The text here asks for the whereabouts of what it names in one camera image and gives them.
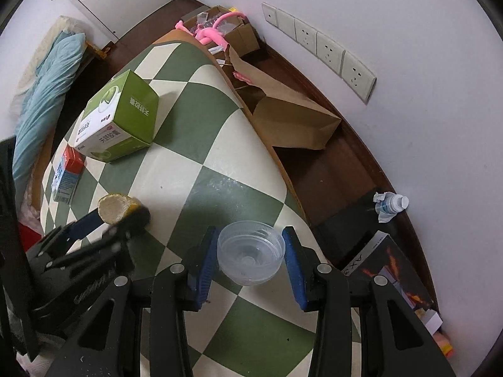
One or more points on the green checkered tablecloth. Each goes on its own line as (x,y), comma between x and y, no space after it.
(235,133)

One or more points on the small pink object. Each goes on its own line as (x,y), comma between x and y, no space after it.
(243,77)

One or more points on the clear plastic bowl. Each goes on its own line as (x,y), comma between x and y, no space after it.
(251,251)

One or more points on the white mattress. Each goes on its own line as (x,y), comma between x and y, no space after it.
(55,31)

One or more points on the pink plush toy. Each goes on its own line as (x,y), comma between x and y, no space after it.
(208,35)

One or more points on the red bed sheet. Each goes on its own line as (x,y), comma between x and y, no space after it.
(29,239)

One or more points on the plain black box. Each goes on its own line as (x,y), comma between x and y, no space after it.
(346,231)

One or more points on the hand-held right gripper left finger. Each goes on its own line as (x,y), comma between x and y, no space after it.
(206,271)

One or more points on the brown paper bag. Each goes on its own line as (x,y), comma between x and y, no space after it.
(290,121)

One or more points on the open cardboard box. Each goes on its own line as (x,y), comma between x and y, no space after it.
(243,39)

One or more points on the clear plastic bottle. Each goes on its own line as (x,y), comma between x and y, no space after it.
(391,204)

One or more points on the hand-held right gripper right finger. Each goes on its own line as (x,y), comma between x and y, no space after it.
(294,271)

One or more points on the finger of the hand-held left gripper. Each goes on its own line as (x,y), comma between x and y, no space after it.
(118,237)
(84,226)

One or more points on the green and white box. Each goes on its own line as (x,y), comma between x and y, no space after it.
(118,118)

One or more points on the yellow fruit peel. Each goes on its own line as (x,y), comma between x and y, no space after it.
(114,207)

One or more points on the patterned bed skirt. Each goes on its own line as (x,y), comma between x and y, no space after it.
(28,204)

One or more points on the blue white milk carton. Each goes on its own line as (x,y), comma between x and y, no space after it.
(66,176)

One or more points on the black box with flame print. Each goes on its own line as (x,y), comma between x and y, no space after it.
(401,279)

